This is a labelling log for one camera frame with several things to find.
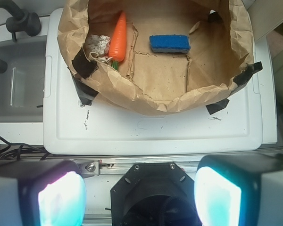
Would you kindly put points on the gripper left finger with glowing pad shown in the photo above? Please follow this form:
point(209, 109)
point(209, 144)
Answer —
point(41, 193)

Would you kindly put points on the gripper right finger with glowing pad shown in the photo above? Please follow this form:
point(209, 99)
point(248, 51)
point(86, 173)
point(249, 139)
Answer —
point(240, 190)

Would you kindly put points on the blue sponge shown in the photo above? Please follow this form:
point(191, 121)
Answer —
point(170, 43)

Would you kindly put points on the white plastic bin lid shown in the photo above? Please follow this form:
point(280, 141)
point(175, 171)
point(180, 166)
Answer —
point(71, 128)

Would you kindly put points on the black tape piece lower right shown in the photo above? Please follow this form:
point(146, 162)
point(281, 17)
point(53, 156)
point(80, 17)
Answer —
point(218, 106)

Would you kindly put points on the grey plastic sink basin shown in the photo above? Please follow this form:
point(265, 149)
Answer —
point(22, 84)

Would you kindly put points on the black tape strip right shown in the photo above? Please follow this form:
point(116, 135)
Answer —
point(244, 77)

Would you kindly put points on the black tape strip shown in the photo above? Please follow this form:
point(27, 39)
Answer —
point(84, 69)
point(244, 77)

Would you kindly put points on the black tape strip left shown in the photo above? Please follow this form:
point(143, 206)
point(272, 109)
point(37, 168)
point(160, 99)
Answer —
point(84, 69)

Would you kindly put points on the brown paper bag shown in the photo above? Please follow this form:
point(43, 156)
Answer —
point(152, 83)

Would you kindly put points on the crumpled white paper ball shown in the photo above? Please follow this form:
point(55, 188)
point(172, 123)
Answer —
point(97, 47)

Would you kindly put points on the orange toy carrot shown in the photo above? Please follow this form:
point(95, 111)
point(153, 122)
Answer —
point(117, 49)

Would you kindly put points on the black faucet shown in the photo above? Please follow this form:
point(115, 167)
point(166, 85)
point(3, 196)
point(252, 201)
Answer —
point(21, 20)

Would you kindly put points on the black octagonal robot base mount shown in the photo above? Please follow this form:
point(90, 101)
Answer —
point(154, 194)

